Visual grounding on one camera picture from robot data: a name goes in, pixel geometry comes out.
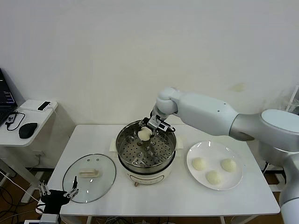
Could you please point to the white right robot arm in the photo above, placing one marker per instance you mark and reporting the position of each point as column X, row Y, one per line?
column 205, row 109

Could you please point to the white wall outlet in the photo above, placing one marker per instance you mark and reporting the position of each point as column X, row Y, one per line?
column 39, row 154

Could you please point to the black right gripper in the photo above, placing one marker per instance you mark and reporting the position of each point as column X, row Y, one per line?
column 154, row 121

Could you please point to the flat white box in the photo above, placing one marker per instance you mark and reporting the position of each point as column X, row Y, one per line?
column 29, row 106

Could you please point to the white side table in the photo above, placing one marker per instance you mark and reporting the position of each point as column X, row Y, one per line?
column 42, row 121

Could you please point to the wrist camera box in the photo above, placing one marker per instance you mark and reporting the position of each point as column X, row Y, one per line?
column 31, row 221
column 163, row 127

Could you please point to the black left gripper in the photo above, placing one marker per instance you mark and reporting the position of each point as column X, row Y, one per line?
column 53, row 200

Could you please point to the black laptop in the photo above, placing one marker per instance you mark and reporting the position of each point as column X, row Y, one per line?
column 5, row 98

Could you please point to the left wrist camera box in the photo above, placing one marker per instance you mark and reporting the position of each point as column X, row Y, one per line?
column 31, row 221

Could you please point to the black computer mouse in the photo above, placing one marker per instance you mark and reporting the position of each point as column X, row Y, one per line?
column 27, row 130

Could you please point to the white steamed baozi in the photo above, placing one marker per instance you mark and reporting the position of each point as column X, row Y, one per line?
column 144, row 135
column 213, row 178
column 228, row 165
column 199, row 164

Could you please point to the white drinking straw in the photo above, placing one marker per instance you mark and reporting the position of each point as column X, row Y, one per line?
column 294, row 93

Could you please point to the cream electric cooker base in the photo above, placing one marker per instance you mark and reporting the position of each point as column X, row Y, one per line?
column 149, row 177

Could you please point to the small black and white device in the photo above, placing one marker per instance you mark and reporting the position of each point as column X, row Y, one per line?
column 44, row 106

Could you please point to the clear plastic cup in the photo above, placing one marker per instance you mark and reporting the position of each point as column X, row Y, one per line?
column 292, row 105

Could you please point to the white round plate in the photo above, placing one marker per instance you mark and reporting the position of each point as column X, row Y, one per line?
column 210, row 154

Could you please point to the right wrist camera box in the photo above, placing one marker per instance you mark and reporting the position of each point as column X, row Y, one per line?
column 163, row 127

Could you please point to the stainless steel steamer basket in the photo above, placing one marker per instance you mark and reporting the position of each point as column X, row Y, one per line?
column 130, row 154

